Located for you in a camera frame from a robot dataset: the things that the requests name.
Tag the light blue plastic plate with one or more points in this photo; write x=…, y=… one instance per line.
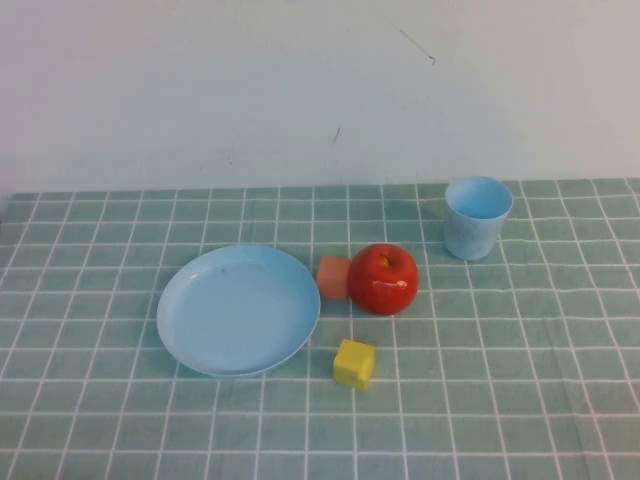
x=235, y=315

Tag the orange foam cube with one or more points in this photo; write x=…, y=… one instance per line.
x=332, y=280

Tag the yellow foam cube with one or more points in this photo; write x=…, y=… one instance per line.
x=352, y=364

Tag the green checked tablecloth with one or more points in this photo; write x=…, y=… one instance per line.
x=500, y=375

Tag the light blue plastic cup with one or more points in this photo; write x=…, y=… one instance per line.
x=472, y=235

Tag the red apple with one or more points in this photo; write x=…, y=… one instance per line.
x=383, y=287

